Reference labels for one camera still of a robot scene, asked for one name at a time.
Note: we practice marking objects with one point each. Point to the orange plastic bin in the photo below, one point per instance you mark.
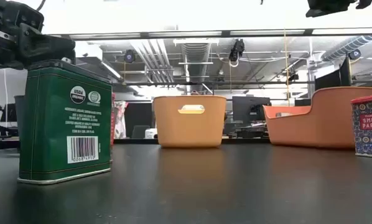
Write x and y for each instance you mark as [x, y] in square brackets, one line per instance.
[323, 124]

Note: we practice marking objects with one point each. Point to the yellow plastic bin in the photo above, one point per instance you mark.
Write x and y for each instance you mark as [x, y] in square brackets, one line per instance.
[189, 130]

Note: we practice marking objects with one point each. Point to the hanging black ceiling camera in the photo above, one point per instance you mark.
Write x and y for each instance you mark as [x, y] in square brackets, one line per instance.
[236, 49]

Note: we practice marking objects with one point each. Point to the grey ceiling air duct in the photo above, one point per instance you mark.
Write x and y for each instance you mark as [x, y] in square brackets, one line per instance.
[196, 59]

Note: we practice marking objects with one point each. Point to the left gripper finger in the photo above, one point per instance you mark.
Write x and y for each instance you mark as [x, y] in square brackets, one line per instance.
[46, 48]

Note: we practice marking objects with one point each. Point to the green spice tin black lid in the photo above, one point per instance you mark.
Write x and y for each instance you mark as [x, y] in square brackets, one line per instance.
[64, 124]

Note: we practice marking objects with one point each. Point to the round black ceiling camera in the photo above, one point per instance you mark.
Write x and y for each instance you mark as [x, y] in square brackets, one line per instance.
[129, 56]
[355, 54]

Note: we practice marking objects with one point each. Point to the black computer monitor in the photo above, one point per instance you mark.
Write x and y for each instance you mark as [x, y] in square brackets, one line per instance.
[9, 112]
[249, 109]
[332, 77]

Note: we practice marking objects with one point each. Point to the patterned cloth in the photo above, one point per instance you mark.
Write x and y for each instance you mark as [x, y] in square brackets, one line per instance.
[120, 121]

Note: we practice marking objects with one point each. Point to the black overhead frame bar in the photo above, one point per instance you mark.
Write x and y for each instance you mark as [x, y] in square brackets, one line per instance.
[226, 33]

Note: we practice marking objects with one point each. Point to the small white box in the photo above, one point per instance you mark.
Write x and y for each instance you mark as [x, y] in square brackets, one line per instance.
[150, 133]

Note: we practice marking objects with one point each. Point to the silver ribbed air duct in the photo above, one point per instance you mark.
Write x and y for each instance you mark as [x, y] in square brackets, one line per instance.
[351, 45]

